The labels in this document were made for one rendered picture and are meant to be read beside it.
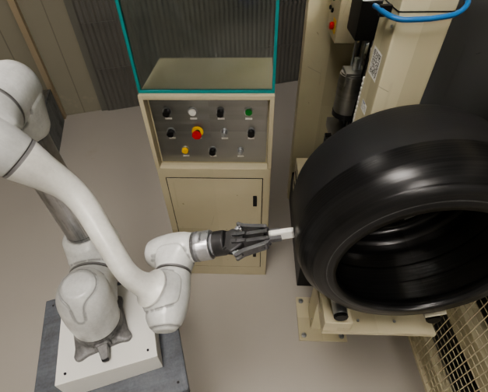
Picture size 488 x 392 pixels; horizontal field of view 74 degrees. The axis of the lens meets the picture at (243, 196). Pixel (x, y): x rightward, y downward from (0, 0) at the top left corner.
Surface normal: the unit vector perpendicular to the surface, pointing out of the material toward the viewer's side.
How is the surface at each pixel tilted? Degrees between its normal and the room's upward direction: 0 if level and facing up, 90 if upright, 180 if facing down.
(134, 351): 3
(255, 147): 90
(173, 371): 0
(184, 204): 90
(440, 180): 44
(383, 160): 28
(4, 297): 0
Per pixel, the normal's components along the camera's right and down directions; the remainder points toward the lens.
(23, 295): -0.02, -0.72
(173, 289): 0.72, -0.42
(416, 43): -0.04, 0.69
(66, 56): 0.30, 0.65
